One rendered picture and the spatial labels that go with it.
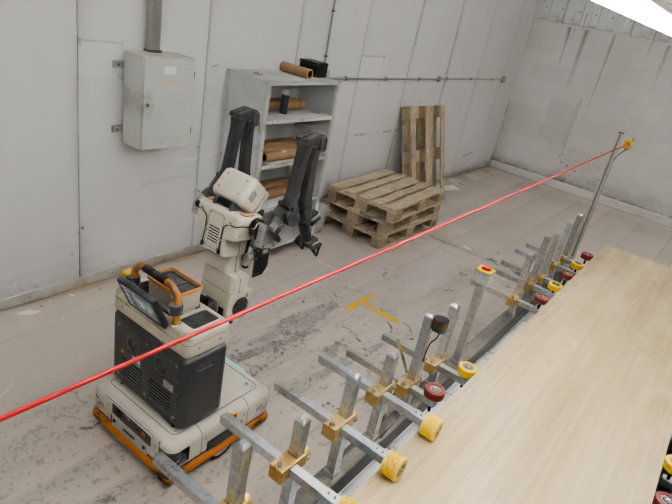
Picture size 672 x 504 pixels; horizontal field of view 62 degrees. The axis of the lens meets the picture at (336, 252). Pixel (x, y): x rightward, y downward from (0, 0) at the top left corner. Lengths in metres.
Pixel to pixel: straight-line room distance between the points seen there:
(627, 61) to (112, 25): 7.51
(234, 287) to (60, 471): 1.16
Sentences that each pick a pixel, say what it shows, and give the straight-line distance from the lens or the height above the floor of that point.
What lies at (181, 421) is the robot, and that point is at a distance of 2.74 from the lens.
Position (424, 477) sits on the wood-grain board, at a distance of 1.92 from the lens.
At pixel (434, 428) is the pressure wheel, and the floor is 0.97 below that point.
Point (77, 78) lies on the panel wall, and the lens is 3.91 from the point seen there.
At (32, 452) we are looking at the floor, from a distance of 3.18.
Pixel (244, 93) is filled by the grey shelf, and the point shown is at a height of 1.41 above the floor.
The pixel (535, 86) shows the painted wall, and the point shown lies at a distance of 9.97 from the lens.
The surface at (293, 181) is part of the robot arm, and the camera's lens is 2.58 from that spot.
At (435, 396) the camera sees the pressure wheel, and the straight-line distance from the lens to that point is 2.25.
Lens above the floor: 2.21
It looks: 24 degrees down
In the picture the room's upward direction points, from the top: 11 degrees clockwise
